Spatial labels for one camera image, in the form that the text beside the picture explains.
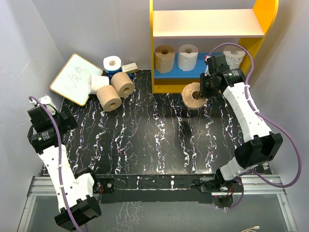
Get brown roll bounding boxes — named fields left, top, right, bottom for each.
left=111, top=72, right=135, bottom=98
left=154, top=44, right=175, bottom=73
left=182, top=82, right=208, bottom=110
left=96, top=85, right=122, bottom=112

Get white dotted paper roll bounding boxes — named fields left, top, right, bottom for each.
left=223, top=45, right=246, bottom=70

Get brown roll front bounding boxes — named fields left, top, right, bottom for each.
left=154, top=44, right=175, bottom=73

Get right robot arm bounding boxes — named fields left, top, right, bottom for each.
left=200, top=55, right=283, bottom=192

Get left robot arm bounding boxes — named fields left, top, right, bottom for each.
left=28, top=104, right=101, bottom=232

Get yellow shelf unit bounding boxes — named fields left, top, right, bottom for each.
left=149, top=0, right=280, bottom=94

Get white roll lying sideways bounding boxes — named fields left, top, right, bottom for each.
left=89, top=75, right=110, bottom=94

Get blue box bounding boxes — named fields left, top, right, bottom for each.
left=105, top=68, right=122, bottom=78

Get small beige carton box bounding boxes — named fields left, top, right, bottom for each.
left=122, top=62, right=138, bottom=73

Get white roll on blue box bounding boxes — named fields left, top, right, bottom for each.
left=103, top=56, right=122, bottom=72

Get small whiteboard wooden frame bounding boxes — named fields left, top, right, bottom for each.
left=50, top=54, right=103, bottom=106

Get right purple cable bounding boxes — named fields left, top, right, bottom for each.
left=209, top=43, right=302, bottom=210

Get aluminium rail frame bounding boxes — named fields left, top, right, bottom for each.
left=18, top=84, right=299, bottom=232

